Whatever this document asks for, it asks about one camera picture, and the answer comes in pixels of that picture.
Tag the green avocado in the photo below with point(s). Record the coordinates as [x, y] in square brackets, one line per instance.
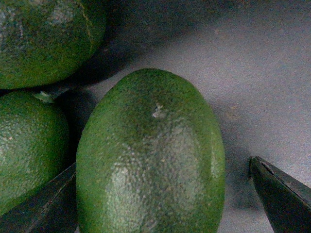
[151, 159]
[34, 143]
[45, 41]

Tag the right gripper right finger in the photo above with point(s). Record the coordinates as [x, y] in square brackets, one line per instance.
[286, 201]

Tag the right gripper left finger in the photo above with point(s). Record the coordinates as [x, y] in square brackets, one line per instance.
[52, 209]

